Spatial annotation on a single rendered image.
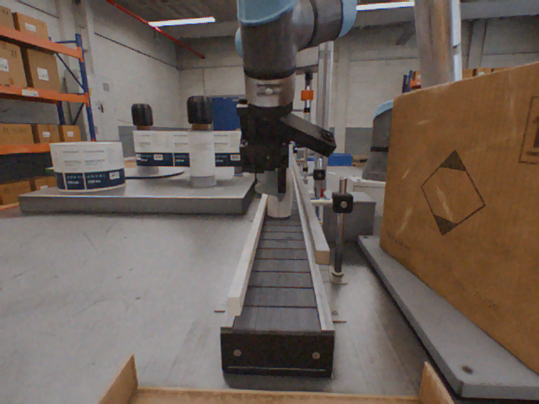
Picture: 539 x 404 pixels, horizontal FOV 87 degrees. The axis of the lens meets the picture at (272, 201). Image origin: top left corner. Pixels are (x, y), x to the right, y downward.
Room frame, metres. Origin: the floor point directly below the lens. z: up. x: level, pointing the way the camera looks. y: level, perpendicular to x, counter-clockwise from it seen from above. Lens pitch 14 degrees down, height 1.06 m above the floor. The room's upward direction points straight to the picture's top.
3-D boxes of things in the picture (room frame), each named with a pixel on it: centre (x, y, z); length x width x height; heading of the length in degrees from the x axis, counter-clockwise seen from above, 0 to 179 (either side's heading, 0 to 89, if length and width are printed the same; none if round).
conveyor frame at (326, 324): (1.05, -0.04, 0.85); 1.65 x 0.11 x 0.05; 178
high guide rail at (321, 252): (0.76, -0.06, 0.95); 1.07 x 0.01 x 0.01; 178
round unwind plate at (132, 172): (1.25, 0.55, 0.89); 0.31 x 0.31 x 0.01
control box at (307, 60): (1.16, -0.13, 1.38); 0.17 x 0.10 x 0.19; 53
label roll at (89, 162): (0.95, 0.61, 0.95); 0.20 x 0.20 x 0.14
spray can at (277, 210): (0.59, -0.01, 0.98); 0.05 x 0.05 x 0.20
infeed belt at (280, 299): (1.05, -0.04, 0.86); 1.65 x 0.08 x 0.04; 178
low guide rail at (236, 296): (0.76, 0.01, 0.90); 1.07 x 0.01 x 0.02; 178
